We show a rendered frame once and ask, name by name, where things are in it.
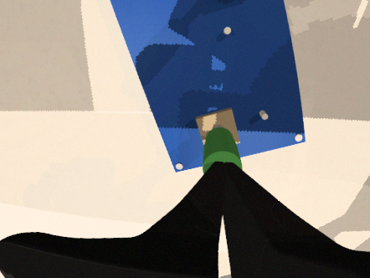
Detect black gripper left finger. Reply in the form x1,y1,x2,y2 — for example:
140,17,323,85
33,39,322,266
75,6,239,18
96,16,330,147
0,162,228,278

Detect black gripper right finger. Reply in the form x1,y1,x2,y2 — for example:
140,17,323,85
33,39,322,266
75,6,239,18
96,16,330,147
222,162,370,278

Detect blue circuit board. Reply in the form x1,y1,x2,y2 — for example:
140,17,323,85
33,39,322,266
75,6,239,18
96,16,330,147
109,0,306,173

